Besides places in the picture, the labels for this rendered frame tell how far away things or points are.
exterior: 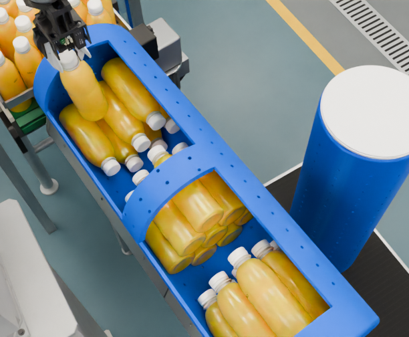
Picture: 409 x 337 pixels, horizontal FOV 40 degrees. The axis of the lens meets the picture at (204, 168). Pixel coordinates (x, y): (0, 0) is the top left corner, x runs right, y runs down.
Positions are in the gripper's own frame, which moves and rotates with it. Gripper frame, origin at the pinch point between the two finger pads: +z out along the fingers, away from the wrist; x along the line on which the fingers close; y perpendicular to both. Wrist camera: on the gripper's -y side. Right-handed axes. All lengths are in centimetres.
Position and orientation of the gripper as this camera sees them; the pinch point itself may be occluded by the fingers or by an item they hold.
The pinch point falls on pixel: (67, 59)
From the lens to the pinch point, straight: 120.4
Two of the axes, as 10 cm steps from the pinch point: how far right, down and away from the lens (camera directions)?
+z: 0.2, 4.9, 8.7
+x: 8.1, -5.2, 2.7
